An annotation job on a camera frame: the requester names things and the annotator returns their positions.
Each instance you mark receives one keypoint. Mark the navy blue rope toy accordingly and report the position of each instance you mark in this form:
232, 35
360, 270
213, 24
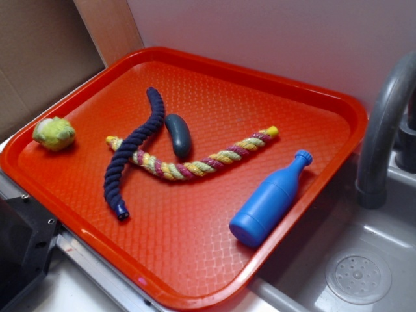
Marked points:
126, 150

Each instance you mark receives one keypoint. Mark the grey toy faucet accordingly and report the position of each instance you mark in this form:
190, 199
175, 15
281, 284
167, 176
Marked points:
391, 123

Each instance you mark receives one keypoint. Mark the dark green plastic pickle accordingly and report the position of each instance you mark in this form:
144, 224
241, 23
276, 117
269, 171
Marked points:
180, 135

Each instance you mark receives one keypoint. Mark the red plastic tray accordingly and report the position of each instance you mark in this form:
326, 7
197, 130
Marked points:
176, 244

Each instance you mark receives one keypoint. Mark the brown cardboard panel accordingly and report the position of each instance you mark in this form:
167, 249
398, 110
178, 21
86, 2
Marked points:
46, 52

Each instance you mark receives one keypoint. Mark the green plush toy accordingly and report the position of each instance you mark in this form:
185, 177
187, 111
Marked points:
54, 134

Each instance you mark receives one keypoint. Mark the blue plastic bottle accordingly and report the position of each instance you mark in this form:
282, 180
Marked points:
255, 220

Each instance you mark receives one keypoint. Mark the black metal bracket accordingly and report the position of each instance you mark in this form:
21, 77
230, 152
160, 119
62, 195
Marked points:
22, 247

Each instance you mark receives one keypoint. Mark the grey plastic sink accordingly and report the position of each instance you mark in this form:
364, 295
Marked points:
342, 257

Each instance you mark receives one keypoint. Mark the multicolour twisted rope toy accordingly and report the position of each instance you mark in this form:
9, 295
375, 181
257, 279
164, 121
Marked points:
187, 171

